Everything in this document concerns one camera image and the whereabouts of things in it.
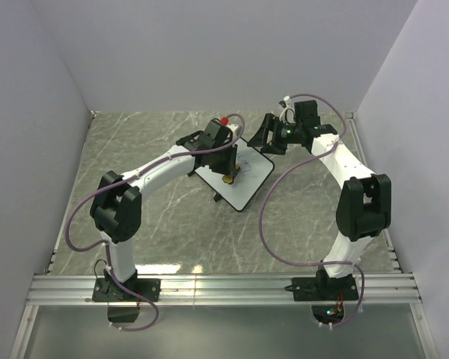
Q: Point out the yellow bone-shaped eraser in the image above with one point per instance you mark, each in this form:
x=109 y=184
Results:
x=229 y=181

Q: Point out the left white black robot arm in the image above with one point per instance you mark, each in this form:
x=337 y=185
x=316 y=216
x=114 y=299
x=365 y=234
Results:
x=117 y=205

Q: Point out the small black-framed whiteboard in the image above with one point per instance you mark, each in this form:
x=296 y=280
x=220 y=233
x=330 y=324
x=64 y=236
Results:
x=255 y=169

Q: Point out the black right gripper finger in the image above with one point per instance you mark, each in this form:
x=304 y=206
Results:
x=274 y=120
x=260 y=138

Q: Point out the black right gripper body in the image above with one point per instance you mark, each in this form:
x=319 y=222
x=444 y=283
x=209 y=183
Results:
x=291 y=134

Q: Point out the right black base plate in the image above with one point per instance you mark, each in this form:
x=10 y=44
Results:
x=324 y=289

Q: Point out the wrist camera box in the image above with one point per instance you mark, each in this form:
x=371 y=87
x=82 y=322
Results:
x=306 y=113
x=218 y=133

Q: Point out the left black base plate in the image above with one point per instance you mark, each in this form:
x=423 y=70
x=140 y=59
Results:
x=106 y=290

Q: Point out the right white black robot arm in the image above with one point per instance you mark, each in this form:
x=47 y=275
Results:
x=364 y=207

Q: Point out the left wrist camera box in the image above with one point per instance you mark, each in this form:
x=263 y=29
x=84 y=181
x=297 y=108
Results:
x=218 y=133

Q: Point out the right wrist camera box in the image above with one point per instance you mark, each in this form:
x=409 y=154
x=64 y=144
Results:
x=306 y=113

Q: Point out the aluminium mounting rail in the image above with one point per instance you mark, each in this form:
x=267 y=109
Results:
x=217 y=290

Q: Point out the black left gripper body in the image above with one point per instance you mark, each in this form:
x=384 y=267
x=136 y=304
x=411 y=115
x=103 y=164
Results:
x=224 y=159

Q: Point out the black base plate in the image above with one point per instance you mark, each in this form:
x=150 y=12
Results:
x=106 y=290
x=324 y=289

